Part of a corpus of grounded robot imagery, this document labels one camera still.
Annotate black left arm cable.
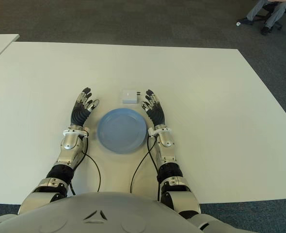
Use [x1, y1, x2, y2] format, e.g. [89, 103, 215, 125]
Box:
[69, 132, 102, 196]

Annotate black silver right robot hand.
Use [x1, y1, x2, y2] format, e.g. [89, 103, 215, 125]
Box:
[140, 89, 167, 128]

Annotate white charger block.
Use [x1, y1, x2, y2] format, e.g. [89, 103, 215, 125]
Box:
[121, 89, 142, 105]

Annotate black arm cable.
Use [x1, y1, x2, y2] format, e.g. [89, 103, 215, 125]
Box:
[130, 135, 162, 202]
[69, 132, 102, 196]

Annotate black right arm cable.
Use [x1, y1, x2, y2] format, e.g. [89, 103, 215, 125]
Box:
[130, 135, 162, 202]

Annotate seated person grey trousers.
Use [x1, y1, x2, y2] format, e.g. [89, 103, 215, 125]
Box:
[237, 0, 286, 35]

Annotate grey robot torso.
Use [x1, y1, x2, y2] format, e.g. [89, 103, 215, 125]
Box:
[0, 191, 210, 233]

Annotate blue round plate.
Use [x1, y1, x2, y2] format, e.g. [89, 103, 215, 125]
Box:
[96, 108, 149, 154]

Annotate white side table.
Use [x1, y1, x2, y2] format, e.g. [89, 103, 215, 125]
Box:
[0, 33, 20, 67]

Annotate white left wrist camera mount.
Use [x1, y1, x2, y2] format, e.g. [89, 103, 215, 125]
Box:
[63, 128, 90, 139]

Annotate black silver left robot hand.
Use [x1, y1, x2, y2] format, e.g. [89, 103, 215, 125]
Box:
[69, 87, 100, 128]

